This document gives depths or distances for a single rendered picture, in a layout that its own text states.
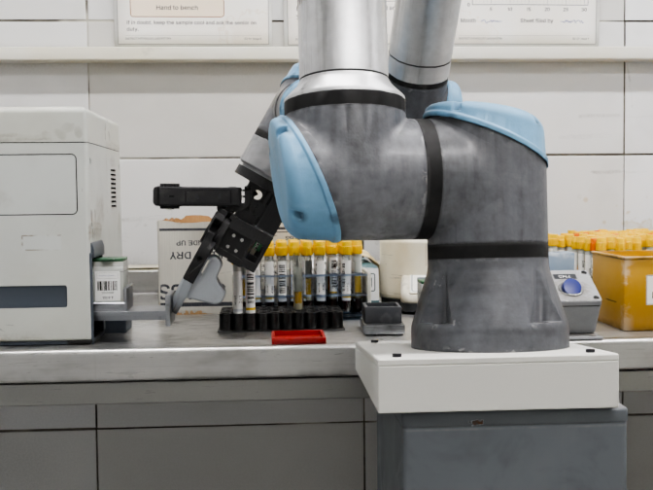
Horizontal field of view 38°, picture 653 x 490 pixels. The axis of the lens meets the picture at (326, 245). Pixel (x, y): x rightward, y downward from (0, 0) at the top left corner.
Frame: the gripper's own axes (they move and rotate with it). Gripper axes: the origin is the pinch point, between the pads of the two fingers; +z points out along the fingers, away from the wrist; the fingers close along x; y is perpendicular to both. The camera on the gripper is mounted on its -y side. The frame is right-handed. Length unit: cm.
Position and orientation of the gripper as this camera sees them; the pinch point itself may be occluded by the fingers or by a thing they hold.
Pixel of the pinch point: (174, 301)
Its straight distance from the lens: 128.2
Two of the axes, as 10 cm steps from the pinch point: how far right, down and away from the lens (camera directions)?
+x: -0.6, -0.5, 10.0
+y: 8.7, 4.9, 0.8
